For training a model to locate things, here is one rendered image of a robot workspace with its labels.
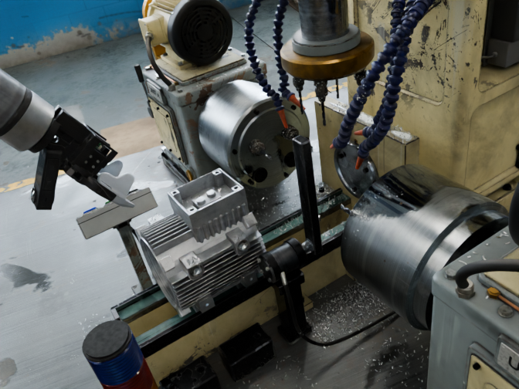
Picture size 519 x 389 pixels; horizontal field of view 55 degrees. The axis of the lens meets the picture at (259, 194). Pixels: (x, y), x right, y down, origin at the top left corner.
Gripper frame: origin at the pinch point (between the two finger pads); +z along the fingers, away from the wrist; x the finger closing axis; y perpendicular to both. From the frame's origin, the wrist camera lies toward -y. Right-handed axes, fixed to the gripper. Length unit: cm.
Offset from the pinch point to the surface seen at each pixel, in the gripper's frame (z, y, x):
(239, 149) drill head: 24.5, 23.2, 15.0
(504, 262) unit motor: 5, 28, -60
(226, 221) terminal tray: 14.0, 9.6, -10.7
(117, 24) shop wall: 155, 70, 530
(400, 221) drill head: 19, 29, -37
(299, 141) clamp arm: 6.8, 28.6, -19.8
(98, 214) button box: 5.8, -8.0, 13.4
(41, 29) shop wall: 102, 7, 547
